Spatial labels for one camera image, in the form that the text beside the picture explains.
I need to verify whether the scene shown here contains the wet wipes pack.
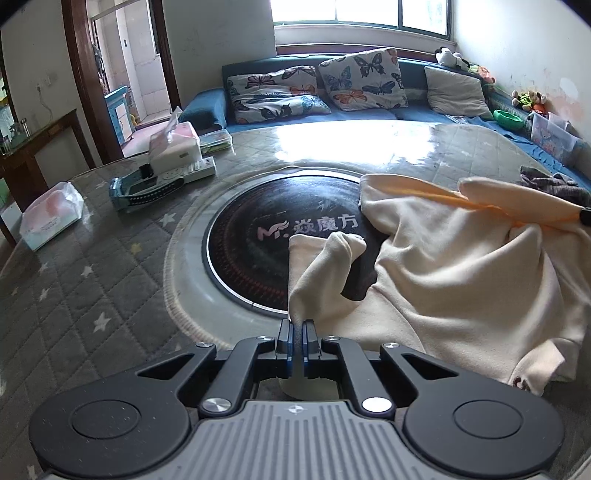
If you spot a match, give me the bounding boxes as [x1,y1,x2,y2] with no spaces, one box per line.
[19,182,84,251]

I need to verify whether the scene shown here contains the flat butterfly cushion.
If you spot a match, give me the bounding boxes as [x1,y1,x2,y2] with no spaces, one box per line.
[226,66,332,125]

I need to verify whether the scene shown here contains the colourful plush toys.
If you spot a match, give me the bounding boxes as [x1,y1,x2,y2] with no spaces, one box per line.
[469,64,548,116]

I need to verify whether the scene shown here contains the window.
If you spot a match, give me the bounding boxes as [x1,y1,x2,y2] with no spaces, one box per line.
[270,0,452,38]

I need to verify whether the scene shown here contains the upright butterfly cushion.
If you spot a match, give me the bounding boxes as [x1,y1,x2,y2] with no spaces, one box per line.
[318,47,408,111]

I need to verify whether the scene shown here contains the white power strip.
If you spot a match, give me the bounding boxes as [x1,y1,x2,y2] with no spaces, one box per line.
[158,156,216,183]

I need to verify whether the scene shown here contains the cream sweater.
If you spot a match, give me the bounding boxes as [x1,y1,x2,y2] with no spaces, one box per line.
[288,174,590,395]

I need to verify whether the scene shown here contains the grey cushion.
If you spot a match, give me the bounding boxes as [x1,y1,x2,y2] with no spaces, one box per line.
[424,67,493,120]

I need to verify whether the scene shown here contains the panda plush toy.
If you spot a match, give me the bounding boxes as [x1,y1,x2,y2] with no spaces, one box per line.
[434,47,470,72]

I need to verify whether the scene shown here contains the tissue box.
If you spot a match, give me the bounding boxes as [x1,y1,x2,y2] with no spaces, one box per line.
[148,107,201,175]

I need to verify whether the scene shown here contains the green bowl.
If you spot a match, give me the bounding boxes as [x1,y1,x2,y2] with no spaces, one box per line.
[493,110,526,132]

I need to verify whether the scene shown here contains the blue corner sofa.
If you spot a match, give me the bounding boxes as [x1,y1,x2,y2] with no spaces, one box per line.
[179,47,590,187]

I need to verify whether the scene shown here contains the round black table heater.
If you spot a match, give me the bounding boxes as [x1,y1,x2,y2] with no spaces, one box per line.
[202,170,386,318]

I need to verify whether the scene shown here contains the green booklet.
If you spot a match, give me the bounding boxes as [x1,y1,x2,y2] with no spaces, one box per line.
[199,129,233,156]

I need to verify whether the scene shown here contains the grey knit garment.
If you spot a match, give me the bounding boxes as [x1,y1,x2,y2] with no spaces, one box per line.
[519,166,591,208]

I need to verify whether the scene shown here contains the dark wooden cabinet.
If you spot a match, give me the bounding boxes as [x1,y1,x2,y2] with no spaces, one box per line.
[0,108,98,250]

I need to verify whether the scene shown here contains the clear plastic storage box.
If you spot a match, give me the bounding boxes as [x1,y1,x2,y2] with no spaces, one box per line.
[529,112,583,166]

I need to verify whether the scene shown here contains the blue white kids cabinet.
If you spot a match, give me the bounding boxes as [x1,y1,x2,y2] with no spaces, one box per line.
[104,86,134,146]

